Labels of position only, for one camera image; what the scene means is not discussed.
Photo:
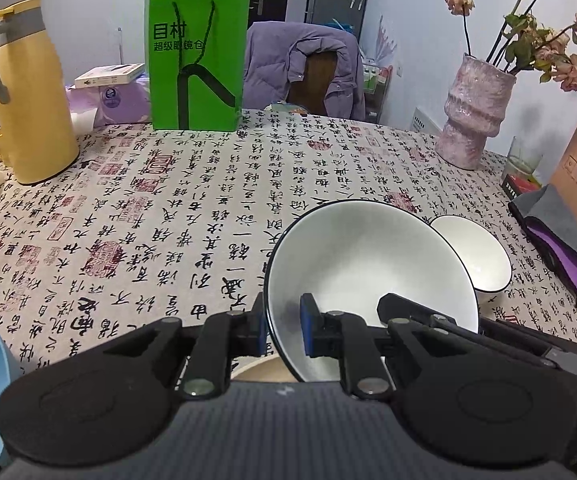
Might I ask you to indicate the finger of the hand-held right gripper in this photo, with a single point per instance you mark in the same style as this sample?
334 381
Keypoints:
543 342
408 307

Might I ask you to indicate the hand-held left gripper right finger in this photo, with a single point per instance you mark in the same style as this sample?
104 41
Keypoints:
307 327

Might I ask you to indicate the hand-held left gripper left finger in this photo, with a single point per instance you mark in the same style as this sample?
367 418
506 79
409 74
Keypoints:
262 325

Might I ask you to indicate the cream plate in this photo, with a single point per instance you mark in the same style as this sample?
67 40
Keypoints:
263 370

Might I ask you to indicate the large white black-rimmed bowl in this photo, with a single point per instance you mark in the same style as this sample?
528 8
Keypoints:
368 260

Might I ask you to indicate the small white black-rimmed bowl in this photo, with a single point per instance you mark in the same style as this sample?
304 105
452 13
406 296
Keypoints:
473 250

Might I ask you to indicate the grey purple cloth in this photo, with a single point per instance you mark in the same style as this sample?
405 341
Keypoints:
543 220

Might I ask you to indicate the red black box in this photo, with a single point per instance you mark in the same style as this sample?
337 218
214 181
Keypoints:
518 185

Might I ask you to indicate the glass cup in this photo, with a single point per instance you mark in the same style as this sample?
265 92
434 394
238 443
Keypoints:
523 157

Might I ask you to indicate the cluttered storage cart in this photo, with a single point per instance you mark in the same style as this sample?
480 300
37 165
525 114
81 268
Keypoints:
373 80

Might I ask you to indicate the wooden chair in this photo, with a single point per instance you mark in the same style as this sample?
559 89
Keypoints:
313 85

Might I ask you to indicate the purple jacket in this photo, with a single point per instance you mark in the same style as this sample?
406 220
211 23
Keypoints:
278 60

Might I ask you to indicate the purple tissue pack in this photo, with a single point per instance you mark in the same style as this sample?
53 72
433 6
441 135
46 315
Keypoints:
113 105

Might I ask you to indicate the green paper bag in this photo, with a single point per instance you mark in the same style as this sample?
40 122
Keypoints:
198 60

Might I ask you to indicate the small white box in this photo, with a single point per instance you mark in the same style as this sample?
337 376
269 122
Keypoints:
108 75

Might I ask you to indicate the bunch of dried roses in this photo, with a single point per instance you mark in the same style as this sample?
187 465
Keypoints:
458 0

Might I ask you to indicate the yellow thermos jug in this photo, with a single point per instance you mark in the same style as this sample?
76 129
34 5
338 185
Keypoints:
33 100

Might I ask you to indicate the purple wall decal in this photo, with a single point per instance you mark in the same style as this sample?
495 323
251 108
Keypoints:
384 37

